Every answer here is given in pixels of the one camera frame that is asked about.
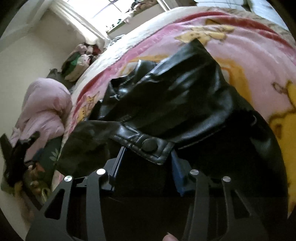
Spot pink cartoon bear blanket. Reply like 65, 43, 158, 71
51, 10, 296, 218

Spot clothes on window sill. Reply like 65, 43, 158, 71
123, 0, 158, 23

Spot pink rolled duvet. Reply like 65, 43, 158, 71
10, 78, 72, 161

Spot beige bed sheet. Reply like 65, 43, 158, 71
69, 4, 296, 93

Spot dark floral pillow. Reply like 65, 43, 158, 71
33, 136, 63, 187

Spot black leather jacket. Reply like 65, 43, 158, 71
58, 40, 288, 240

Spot folded clothes pile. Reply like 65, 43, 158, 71
61, 43, 102, 82

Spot person's thumb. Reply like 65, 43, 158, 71
163, 233, 178, 241

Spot cream window curtain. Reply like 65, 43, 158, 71
50, 1, 111, 49

